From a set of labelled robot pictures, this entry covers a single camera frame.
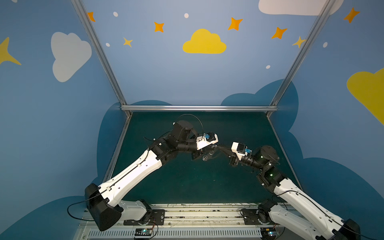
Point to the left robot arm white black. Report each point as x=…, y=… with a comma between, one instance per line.
x=105, y=202

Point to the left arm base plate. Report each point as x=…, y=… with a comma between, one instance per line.
x=152, y=216

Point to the aluminium frame post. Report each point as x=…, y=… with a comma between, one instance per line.
x=88, y=26
x=304, y=50

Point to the aluminium frame back bar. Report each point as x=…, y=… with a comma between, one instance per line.
x=200, y=108

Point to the aluminium frame right post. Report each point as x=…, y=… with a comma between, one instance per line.
x=304, y=50

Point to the controller board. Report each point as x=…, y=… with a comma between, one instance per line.
x=268, y=234
x=143, y=233

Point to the right controller board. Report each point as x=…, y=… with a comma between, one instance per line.
x=268, y=234

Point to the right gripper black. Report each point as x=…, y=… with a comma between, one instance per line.
x=234, y=159

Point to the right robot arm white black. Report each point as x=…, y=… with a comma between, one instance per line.
x=314, y=222

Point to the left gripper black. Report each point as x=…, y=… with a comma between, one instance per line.
x=199, y=151

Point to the metal keyring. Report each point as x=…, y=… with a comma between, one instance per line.
x=208, y=154

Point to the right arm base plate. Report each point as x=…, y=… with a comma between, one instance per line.
x=255, y=217

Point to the left controller board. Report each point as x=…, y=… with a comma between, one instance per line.
x=143, y=233

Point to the aluminium rail base front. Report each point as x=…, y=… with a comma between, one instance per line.
x=191, y=222

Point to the aluminium frame left post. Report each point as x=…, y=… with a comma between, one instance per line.
x=88, y=26

